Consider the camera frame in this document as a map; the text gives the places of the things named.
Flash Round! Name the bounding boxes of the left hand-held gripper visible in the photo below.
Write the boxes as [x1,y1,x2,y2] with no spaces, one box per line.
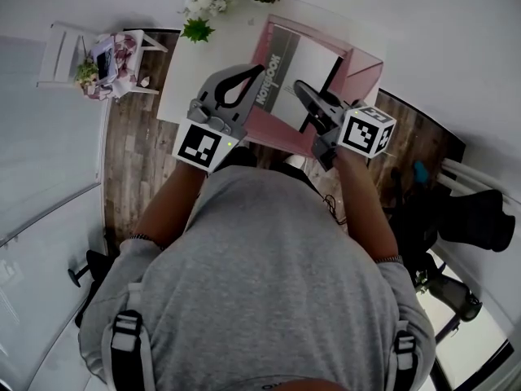
[172,64,266,174]

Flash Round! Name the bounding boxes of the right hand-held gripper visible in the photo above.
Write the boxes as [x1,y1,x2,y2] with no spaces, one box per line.
[293,80,397,173]

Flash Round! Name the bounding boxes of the grey and white notebook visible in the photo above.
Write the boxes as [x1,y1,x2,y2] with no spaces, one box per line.
[253,24,341,134]

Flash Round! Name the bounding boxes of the pink desk organizer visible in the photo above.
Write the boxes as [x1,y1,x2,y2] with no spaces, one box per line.
[243,13,385,159]

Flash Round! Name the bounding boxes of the person's right forearm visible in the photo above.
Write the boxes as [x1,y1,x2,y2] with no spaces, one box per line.
[334,149,399,263]

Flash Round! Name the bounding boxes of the person's left forearm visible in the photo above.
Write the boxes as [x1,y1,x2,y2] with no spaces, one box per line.
[132,162,209,253]

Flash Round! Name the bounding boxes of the pink patterned cloth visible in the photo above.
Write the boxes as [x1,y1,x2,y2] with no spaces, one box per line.
[106,33,142,98]

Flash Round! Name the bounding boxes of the teal object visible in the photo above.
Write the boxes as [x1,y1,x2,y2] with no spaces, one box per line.
[413,160,430,186]

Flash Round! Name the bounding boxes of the white framed tablet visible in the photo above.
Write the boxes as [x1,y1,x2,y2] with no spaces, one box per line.
[92,43,120,86]

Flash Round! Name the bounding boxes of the black office chair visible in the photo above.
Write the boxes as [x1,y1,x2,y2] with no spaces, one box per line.
[382,167,449,288]

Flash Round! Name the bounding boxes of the small potted green plant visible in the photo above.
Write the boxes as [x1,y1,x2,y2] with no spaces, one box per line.
[74,56,100,90]

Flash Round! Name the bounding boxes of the white pipes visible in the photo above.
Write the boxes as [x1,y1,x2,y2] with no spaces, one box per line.
[440,156,521,204]

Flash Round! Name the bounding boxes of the person's grey sweatshirt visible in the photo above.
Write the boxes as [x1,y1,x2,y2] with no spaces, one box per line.
[77,165,437,391]

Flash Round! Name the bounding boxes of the white chair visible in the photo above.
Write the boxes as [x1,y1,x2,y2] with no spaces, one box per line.
[36,20,169,98]

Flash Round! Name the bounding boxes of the black stand foot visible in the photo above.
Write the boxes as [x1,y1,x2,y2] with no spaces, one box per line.
[67,248,116,289]

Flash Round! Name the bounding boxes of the black cable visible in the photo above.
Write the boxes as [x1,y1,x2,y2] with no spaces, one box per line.
[322,195,348,226]

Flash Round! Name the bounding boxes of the right backpack strap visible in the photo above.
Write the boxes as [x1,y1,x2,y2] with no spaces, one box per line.
[391,328,421,391]

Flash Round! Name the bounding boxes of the backpack strap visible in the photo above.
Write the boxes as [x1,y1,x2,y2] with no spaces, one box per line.
[391,328,421,391]
[100,309,157,391]

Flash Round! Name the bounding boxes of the left backpack strap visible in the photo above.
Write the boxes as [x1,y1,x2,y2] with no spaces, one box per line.
[100,309,157,391]

